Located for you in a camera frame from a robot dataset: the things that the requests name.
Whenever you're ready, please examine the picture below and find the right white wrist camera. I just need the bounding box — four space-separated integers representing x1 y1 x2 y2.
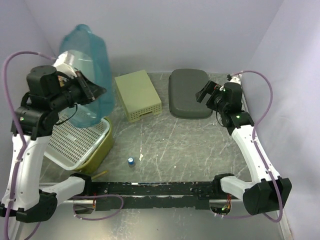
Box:
227 73 243 85

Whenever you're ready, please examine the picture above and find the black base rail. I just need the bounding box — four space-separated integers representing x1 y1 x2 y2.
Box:
64 172 241 212

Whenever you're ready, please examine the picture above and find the dark grey basin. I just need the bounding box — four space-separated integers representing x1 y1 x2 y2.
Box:
168 68 212 120

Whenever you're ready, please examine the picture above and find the white perforated basket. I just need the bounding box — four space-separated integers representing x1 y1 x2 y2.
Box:
44 119 110 171

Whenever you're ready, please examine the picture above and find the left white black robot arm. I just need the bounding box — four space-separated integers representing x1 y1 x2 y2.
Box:
0 65 106 223

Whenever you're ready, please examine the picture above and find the yellow wooden stick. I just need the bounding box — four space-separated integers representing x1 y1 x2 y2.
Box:
91 170 108 180

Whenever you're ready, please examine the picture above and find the pale green perforated basket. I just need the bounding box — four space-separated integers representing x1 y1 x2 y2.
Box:
115 70 163 123

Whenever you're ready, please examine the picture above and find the teal transparent basin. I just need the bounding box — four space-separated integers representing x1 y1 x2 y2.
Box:
59 24 115 128

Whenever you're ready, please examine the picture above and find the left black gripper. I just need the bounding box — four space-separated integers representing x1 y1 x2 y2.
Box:
52 69 109 110

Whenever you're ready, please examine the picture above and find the small blue capped bottle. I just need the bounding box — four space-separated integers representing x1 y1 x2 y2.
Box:
127 157 136 168

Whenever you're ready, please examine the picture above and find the aluminium frame rail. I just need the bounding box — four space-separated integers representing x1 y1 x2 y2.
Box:
232 70 293 240

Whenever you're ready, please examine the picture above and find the large olive green container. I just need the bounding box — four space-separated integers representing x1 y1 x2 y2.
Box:
75 117 115 175

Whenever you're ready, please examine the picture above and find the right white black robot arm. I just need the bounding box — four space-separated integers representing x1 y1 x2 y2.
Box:
196 80 292 216

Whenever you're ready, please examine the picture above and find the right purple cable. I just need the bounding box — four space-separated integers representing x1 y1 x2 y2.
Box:
232 70 285 223

